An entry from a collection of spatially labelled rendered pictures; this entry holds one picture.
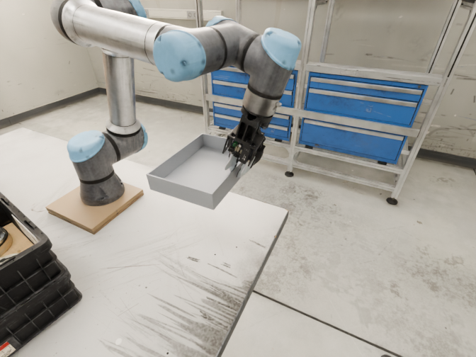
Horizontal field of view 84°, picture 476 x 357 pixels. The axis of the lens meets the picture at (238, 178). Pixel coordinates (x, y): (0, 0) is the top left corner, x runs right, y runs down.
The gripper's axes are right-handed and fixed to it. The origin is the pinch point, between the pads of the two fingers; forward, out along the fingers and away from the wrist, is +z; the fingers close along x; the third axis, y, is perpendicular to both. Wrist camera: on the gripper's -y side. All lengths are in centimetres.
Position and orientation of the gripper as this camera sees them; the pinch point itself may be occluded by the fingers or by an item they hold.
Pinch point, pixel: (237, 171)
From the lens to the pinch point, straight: 72.5
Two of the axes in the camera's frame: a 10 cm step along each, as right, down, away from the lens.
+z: -2.7, 7.1, 6.5
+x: 8.8, 4.5, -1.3
